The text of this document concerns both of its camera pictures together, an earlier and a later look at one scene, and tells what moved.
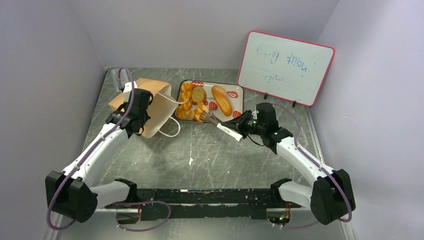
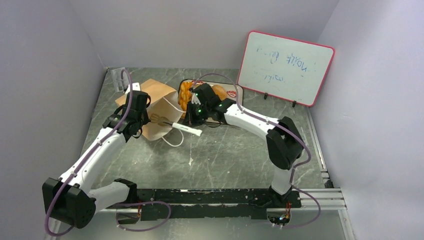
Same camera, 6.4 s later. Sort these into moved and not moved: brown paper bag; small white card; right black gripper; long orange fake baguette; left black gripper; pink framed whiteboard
Moved: brown paper bag; right black gripper
Not moved: small white card; pink framed whiteboard; left black gripper; long orange fake baguette
